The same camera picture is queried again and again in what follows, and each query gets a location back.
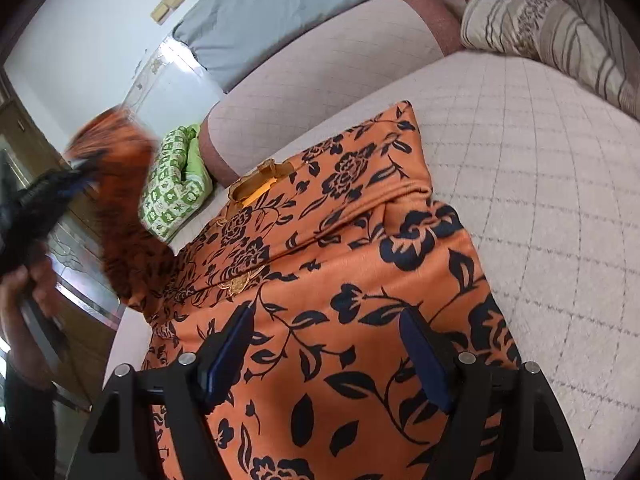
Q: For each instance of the wooden stained glass door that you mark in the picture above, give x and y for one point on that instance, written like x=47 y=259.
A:
x=90 y=312

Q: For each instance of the grey pillow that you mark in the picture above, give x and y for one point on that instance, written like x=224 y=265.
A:
x=230 y=38

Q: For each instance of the green white checkered pillow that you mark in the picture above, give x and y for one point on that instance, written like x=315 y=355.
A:
x=177 y=185

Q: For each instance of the pink bolster cushion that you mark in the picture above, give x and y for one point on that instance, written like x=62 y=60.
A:
x=335 y=64

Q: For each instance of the orange black floral blouse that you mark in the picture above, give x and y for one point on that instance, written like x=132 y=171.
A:
x=327 y=259

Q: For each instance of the black sleeved left forearm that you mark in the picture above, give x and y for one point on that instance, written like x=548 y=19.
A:
x=28 y=434

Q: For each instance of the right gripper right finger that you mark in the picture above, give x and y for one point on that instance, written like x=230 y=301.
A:
x=533 y=438

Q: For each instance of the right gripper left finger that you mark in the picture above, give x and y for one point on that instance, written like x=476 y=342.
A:
x=119 y=440

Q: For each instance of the small tan wall patch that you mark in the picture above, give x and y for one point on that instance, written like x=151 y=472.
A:
x=164 y=10

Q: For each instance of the striped beige floral blanket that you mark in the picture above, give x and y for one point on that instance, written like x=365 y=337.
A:
x=583 y=39

